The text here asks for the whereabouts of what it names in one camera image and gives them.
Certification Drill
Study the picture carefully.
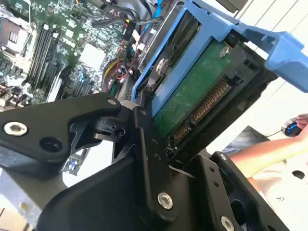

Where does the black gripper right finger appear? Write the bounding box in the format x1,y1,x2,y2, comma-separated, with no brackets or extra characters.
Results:
192,151,289,231

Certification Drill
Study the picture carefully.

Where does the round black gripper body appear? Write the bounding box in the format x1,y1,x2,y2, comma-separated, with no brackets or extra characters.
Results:
36,157,207,231

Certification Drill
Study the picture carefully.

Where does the black sleeved disk power wire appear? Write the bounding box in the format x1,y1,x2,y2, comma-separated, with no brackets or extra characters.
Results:
91,16,166,29

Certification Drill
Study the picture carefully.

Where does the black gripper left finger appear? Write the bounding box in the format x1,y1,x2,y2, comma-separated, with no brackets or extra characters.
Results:
0,92,180,229

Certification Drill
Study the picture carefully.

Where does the blue disk wire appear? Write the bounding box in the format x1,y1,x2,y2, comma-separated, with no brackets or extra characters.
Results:
153,0,169,20

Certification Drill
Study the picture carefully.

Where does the hard disk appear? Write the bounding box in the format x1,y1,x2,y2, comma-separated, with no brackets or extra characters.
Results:
131,0,308,166

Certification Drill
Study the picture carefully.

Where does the person hand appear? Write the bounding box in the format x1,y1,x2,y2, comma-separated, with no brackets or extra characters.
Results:
296,114,308,145

